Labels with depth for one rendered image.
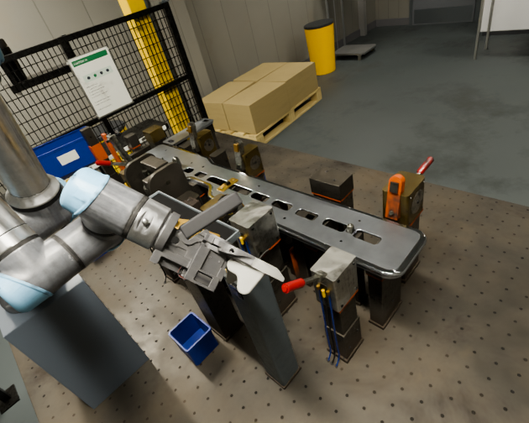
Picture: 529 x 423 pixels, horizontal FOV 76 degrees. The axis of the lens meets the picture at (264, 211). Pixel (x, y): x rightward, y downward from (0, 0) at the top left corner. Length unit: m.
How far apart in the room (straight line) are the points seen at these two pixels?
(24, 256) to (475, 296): 1.14
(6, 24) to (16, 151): 3.09
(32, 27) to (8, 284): 3.46
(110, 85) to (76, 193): 1.59
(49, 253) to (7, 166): 0.31
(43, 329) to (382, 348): 0.90
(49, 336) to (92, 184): 0.58
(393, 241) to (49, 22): 3.62
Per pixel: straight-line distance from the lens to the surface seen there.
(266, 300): 0.78
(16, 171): 0.90
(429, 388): 1.06
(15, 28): 3.93
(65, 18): 4.04
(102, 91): 2.10
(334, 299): 0.83
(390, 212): 1.01
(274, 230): 0.95
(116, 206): 0.55
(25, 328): 1.03
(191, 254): 0.56
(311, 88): 4.44
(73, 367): 1.15
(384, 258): 0.89
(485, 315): 1.20
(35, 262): 0.62
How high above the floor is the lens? 1.65
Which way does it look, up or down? 37 degrees down
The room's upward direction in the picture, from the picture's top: 16 degrees counter-clockwise
